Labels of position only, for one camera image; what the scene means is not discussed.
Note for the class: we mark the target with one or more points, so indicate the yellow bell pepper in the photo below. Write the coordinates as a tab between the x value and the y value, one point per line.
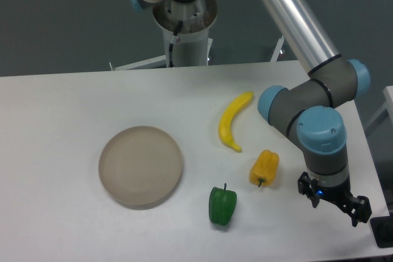
264	170

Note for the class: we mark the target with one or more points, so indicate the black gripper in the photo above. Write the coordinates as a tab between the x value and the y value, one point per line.
335	189

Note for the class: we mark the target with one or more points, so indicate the green bell pepper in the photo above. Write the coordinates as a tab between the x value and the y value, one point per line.
222	204

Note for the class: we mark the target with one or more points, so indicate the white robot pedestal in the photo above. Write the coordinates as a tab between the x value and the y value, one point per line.
185	29

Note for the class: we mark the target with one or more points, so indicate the beige round plate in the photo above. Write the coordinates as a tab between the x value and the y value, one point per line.
140	166

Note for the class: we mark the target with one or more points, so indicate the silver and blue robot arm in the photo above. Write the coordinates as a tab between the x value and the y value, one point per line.
307	114

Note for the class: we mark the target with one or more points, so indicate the yellow banana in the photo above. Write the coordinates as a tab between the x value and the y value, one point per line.
225	123

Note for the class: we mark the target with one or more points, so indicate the white table at right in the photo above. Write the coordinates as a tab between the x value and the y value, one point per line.
383	113

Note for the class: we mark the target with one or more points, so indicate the black device at table edge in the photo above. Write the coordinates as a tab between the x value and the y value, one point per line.
382	231

